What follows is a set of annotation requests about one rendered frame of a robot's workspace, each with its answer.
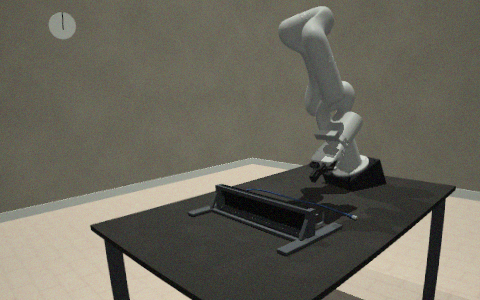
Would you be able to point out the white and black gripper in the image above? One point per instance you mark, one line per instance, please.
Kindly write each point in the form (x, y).
(329, 152)

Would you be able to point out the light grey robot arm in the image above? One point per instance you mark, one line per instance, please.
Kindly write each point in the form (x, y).
(335, 93)

